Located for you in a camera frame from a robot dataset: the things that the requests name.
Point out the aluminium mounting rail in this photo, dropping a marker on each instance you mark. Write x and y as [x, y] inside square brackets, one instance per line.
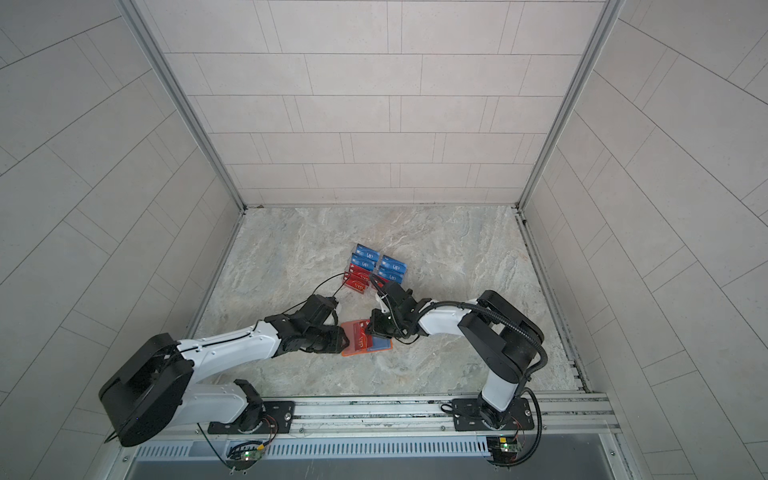
[426, 415]

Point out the right clear card display stand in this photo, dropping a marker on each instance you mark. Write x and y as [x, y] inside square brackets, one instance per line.
[391, 269]

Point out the right circuit board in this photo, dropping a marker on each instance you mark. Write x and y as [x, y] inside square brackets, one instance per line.
[503, 450]

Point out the orange card holder wallet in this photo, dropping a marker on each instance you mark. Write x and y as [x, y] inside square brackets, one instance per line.
[378, 343]

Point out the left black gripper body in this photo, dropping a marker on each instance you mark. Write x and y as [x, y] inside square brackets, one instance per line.
[323, 340]

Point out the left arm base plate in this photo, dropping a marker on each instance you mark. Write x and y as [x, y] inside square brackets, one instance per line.
[273, 417]

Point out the red VIP card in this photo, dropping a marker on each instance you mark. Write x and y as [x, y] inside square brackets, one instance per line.
[362, 340]

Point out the left circuit board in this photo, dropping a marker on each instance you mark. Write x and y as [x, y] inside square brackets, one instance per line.
[243, 456]

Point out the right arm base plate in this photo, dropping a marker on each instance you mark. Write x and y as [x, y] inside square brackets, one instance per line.
[475, 414]

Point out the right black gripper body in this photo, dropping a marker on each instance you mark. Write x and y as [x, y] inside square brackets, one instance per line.
[389, 325]

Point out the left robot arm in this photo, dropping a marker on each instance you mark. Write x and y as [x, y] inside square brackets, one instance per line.
[163, 383]

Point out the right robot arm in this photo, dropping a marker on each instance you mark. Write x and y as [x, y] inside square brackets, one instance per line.
[507, 341]

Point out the circuit board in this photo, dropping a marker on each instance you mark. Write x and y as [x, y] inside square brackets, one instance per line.
[243, 456]
[503, 450]

